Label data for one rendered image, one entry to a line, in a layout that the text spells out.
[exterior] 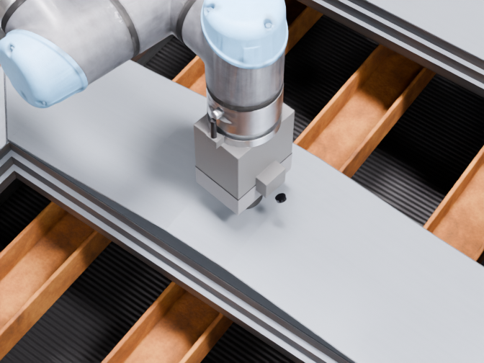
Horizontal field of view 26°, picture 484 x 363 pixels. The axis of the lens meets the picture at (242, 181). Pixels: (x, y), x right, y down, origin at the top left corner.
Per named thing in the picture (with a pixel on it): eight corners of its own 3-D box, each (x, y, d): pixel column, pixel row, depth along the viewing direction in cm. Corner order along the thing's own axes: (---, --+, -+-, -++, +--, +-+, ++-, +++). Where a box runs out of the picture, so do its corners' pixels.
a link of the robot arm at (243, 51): (245, -48, 95) (308, 4, 91) (244, 34, 104) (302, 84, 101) (176, -8, 92) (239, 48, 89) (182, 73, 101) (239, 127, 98)
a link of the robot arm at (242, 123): (299, 80, 101) (241, 129, 98) (297, 109, 105) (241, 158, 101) (243, 39, 104) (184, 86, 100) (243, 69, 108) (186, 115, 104)
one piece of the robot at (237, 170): (256, 158, 98) (253, 246, 112) (319, 103, 102) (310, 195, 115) (182, 101, 102) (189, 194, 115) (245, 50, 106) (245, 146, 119)
